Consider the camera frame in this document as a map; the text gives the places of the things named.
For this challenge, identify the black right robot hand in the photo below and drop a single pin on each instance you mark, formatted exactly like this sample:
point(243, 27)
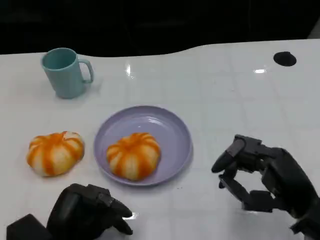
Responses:
point(287, 180)

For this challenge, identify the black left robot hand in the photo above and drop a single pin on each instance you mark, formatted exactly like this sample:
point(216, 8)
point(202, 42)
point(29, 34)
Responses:
point(77, 215)

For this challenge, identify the orange and white bread roll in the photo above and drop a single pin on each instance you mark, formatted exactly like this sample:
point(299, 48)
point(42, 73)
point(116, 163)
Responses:
point(132, 157)
point(55, 155)

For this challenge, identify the black round table grommet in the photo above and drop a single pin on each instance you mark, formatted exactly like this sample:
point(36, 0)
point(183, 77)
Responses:
point(285, 58)

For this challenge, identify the lilac plate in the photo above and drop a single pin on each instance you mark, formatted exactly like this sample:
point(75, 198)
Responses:
point(170, 130)

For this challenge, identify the pale green mug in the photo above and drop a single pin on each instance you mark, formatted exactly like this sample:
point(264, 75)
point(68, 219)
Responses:
point(65, 77)

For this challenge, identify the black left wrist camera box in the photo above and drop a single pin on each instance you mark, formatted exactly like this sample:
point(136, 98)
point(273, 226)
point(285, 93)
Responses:
point(27, 227)

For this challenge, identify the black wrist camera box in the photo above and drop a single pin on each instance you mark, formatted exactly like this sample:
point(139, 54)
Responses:
point(307, 230)
point(27, 227)

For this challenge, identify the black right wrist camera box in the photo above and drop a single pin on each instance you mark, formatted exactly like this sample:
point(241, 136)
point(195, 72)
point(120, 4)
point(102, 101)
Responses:
point(307, 230)

